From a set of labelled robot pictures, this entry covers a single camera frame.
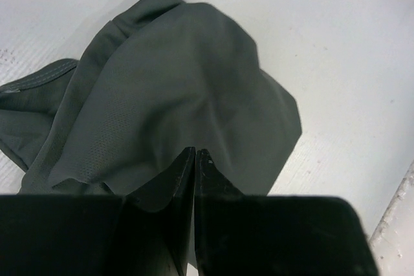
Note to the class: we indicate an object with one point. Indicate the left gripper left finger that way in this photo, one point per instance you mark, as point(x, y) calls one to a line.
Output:
point(144, 233)

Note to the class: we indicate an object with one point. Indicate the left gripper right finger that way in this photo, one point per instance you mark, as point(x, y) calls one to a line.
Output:
point(237, 234)

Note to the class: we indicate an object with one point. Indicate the grey green t shirt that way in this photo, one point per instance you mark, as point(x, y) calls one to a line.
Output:
point(161, 76)

